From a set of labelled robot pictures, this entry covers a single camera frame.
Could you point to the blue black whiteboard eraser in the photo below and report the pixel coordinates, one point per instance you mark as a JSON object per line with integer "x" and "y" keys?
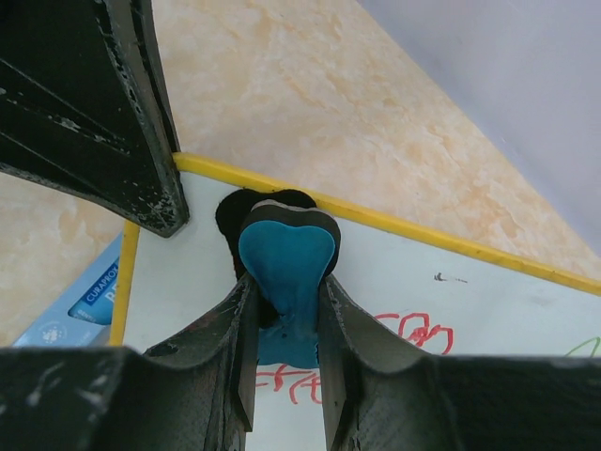
{"x": 289, "y": 246}

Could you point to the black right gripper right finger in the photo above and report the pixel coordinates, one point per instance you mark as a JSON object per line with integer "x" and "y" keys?
{"x": 379, "y": 392}

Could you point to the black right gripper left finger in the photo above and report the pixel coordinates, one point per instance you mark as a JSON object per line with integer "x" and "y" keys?
{"x": 192, "y": 391}

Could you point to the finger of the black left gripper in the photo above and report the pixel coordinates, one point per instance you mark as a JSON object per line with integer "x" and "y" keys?
{"x": 85, "y": 109}

